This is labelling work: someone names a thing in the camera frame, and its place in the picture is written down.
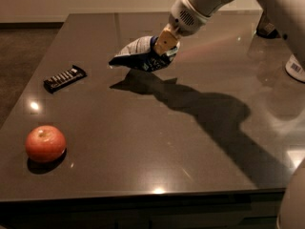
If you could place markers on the white cup with barcode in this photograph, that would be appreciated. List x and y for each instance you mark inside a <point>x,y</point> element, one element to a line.
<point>294,69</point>

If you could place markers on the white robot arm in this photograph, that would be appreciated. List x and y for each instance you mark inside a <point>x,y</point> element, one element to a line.
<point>288,16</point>

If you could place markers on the black mesh pen cup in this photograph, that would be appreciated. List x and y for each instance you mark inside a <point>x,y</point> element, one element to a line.
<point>266,28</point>

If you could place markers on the red apple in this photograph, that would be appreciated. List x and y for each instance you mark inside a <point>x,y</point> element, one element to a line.
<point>45,144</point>

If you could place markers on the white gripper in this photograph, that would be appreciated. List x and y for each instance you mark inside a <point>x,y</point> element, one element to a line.
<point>187,19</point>

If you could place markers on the black candy bar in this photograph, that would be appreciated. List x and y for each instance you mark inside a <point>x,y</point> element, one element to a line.
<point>64,79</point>

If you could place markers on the blue white chip bag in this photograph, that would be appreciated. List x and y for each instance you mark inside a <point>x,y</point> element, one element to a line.
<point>140,55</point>

